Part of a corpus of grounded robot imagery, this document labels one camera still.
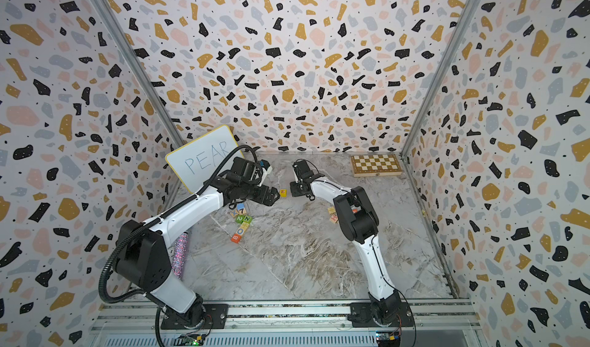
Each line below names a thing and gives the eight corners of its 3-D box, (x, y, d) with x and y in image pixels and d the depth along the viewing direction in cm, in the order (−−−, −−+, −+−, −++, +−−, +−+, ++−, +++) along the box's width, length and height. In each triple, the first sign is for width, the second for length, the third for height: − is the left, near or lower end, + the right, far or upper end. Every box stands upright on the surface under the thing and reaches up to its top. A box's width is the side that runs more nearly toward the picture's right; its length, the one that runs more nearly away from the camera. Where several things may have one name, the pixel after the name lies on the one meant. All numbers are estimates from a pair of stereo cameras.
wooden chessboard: (354, 177, 114) (355, 174, 112) (349, 159, 122) (350, 156, 120) (401, 174, 116) (403, 171, 114) (393, 157, 124) (395, 153, 122)
